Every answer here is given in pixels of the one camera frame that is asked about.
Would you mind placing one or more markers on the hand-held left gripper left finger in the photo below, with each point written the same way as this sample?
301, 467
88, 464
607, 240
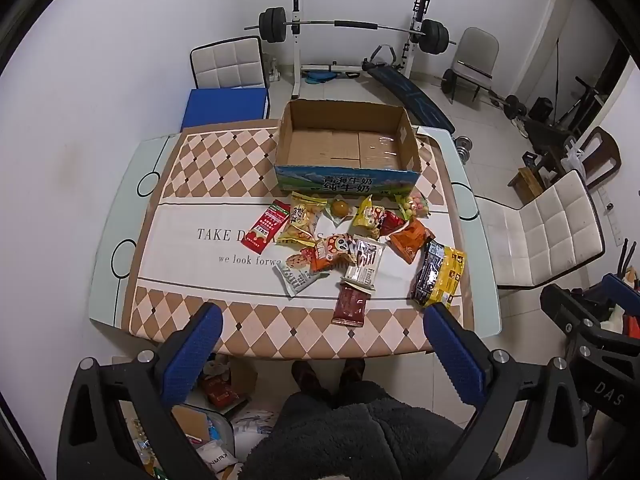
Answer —
192, 355

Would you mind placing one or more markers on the white quilted chair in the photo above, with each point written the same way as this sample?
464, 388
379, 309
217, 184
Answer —
545, 230
225, 62

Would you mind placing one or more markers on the small wooden stool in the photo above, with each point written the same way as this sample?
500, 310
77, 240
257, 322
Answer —
525, 182

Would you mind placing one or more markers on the blue balance disc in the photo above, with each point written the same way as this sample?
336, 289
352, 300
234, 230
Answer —
320, 77

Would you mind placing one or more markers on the white printed bag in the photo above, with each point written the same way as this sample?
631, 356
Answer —
217, 460

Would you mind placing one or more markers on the red bag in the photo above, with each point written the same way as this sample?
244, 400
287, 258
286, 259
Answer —
631, 326

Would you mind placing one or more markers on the diamond-patterned tablecloth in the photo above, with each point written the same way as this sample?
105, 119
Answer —
200, 240

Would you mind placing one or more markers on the small chrome dumbbell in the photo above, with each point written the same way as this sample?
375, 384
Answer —
465, 149

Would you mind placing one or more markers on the round orange jelly packet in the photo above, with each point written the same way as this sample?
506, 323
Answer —
339, 209

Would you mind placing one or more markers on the black and yellow snack packet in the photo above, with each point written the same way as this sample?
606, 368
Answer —
440, 275

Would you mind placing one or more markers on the white cookie packet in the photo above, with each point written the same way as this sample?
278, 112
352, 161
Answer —
297, 275

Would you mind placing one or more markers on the person's dark shoe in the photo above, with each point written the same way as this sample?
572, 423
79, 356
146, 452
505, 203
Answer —
307, 380
352, 375

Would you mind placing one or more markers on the small cardboard box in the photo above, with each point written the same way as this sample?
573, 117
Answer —
190, 422

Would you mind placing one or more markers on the dark red snack packet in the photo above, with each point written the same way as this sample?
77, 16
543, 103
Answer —
392, 222

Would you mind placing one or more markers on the white plastic bag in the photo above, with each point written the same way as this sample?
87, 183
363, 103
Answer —
572, 162

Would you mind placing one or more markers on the short barbell with black plates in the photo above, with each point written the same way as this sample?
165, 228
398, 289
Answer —
512, 106

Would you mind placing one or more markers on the clear yellow-edged chips packet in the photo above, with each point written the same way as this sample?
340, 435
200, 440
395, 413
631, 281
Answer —
300, 220

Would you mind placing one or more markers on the long barbell with black plates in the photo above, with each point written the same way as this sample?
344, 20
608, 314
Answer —
272, 25

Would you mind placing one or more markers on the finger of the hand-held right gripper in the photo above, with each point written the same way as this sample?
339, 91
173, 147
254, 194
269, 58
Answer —
565, 302
620, 282

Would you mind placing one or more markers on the white weight rack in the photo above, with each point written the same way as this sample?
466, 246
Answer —
296, 50

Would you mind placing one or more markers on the green mixed candy packet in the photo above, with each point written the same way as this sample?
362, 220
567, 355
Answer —
415, 205

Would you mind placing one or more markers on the black exercise machine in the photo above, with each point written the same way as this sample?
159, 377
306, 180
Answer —
550, 132

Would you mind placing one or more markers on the white wafer packet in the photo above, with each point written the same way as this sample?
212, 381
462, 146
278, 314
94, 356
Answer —
365, 265

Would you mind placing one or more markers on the orange mushroom-print snack packet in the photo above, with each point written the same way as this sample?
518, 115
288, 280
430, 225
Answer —
330, 250

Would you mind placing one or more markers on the grey chair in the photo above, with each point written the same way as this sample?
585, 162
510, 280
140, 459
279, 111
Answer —
477, 52

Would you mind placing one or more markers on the blue foam mat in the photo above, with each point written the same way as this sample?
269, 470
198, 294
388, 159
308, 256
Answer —
225, 107

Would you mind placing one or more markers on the maroon snack packet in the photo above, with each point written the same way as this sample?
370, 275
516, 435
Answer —
350, 305

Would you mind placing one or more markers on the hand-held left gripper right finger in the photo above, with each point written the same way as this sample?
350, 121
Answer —
457, 355

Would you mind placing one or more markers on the person's dark fleece-clad legs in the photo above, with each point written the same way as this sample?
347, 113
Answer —
360, 440

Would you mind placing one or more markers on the red white-label snack packet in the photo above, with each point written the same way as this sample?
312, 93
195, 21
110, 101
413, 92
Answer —
262, 227

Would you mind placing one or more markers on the brown wooden chair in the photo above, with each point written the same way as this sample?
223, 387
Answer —
607, 152

